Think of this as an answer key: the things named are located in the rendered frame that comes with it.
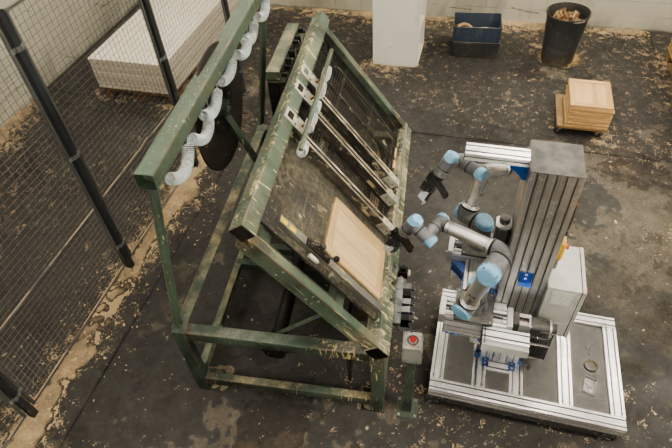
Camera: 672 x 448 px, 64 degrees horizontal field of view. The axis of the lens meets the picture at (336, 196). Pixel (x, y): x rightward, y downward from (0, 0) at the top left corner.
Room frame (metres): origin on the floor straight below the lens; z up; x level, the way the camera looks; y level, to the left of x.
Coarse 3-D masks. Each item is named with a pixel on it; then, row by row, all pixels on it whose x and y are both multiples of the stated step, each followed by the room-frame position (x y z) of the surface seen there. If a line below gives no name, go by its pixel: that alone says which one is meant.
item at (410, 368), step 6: (408, 366) 1.61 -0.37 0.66; (414, 366) 1.60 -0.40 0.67; (408, 372) 1.61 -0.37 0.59; (414, 372) 1.60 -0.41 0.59; (408, 378) 1.61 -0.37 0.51; (408, 384) 1.61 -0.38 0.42; (408, 390) 1.61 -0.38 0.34; (408, 396) 1.61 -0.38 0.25; (408, 402) 1.60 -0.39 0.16; (408, 408) 1.60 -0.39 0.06
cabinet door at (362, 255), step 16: (336, 208) 2.37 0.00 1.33; (336, 224) 2.26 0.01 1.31; (352, 224) 2.35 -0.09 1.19; (336, 240) 2.15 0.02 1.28; (352, 240) 2.24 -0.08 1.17; (368, 240) 2.33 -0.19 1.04; (352, 256) 2.12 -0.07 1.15; (368, 256) 2.21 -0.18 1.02; (384, 256) 2.30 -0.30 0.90; (352, 272) 2.01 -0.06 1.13; (368, 272) 2.10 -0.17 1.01; (368, 288) 1.98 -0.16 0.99
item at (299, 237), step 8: (280, 216) 2.01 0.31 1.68; (280, 224) 1.98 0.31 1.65; (288, 224) 2.00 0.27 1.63; (288, 232) 1.97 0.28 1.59; (296, 232) 1.98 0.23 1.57; (296, 240) 1.96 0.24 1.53; (304, 240) 1.97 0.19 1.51; (304, 248) 1.96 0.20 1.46; (328, 264) 1.93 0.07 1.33; (336, 264) 1.97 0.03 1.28; (336, 272) 1.92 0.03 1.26; (344, 272) 1.95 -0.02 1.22; (344, 280) 1.91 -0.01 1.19; (352, 280) 1.94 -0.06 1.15; (352, 288) 1.90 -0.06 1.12; (360, 288) 1.92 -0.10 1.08; (360, 296) 1.89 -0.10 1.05; (368, 296) 1.91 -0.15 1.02; (368, 304) 1.88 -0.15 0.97; (376, 304) 1.89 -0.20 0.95; (376, 312) 1.87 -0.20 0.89
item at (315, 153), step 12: (288, 108) 2.68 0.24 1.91; (288, 120) 2.60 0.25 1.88; (300, 120) 2.67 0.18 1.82; (300, 132) 2.59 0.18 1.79; (312, 144) 2.63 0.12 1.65; (312, 156) 2.59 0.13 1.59; (324, 156) 2.62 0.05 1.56; (324, 168) 2.58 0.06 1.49; (336, 168) 2.60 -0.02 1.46; (336, 180) 2.56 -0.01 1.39; (348, 180) 2.59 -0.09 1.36; (348, 192) 2.55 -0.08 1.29; (360, 192) 2.58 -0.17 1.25; (360, 204) 2.53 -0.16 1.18; (372, 204) 2.57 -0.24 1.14; (372, 216) 2.52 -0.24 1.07; (384, 216) 2.55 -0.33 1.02; (384, 228) 2.50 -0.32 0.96
